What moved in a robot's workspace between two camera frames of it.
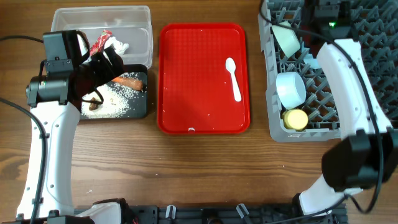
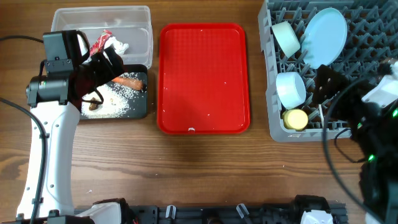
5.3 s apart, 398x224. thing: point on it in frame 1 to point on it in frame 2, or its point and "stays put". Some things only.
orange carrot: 129,82 stays put
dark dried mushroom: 92,106 stays put
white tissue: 119,46 stays put
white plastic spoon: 231,65 to 321,115
